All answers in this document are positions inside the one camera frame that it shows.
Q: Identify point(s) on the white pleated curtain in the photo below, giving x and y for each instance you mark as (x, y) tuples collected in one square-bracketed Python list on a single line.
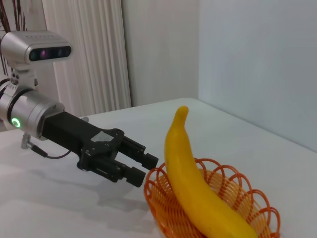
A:
[(94, 49)]

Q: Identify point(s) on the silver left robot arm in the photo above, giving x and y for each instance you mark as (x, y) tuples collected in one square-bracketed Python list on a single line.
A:
[(29, 109)]

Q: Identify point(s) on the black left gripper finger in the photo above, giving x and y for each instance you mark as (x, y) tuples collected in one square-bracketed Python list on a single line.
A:
[(135, 177), (148, 161)]

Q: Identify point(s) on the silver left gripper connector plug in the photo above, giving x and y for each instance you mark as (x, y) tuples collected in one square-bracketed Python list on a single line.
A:
[(25, 141)]

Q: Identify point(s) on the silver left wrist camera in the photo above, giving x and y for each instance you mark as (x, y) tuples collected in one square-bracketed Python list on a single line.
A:
[(22, 47)]

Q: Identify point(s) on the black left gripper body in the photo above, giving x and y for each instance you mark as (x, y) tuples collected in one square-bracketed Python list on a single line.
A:
[(71, 134)]

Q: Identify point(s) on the yellow banana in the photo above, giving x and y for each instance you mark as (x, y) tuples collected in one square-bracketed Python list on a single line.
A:
[(193, 186)]

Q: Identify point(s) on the orange woven plastic basket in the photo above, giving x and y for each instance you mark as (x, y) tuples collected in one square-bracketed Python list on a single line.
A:
[(161, 205)]

